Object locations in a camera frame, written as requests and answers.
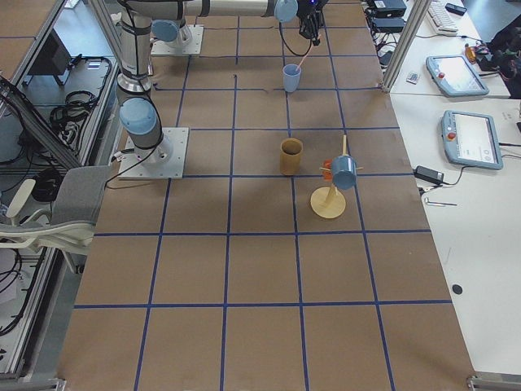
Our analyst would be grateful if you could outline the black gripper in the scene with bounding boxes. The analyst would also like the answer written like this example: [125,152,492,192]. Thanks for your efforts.
[296,0,326,46]

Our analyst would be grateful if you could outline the pink chopstick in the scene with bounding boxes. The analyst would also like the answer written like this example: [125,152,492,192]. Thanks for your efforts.
[296,43,314,73]

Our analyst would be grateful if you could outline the light blue cup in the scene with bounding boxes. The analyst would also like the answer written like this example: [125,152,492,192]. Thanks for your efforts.
[282,64,301,93]

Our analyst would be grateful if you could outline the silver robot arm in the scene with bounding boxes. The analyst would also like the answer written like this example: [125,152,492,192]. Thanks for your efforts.
[120,0,327,46]
[117,2,173,167]

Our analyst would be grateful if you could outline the bamboo cylinder holder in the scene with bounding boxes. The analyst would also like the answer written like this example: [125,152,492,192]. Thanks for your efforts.
[279,138,304,176]

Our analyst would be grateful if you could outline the blue mug on stand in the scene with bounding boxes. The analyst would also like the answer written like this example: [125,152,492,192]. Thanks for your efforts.
[331,155,357,190]

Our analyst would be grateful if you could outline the orange mug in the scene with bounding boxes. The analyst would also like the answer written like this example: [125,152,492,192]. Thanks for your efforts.
[322,169,332,182]

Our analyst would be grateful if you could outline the teach pendant upper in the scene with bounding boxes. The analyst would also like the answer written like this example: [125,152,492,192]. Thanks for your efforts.
[426,55,489,97]

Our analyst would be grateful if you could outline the teach pendant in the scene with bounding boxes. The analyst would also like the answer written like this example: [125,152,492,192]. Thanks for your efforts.
[426,55,489,97]
[440,110,504,170]

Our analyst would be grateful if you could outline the wooden mug tree stand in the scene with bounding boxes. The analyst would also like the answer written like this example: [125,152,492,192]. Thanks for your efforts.
[310,134,348,219]

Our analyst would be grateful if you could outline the black power adapter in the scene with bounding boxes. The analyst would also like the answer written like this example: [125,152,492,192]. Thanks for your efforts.
[414,165,444,185]

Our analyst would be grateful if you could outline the teach pendant lower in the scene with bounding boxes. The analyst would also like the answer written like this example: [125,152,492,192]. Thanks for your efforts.
[440,110,504,170]

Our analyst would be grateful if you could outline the grey office chair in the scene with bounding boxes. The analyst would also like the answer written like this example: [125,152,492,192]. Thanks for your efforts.
[1,165,112,274]

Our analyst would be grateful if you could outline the black corrugated cable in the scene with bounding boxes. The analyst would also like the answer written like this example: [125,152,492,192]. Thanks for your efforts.
[278,18,317,57]

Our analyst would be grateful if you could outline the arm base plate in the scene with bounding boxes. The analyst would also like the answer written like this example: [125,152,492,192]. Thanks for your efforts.
[151,20,204,56]
[118,127,189,180]

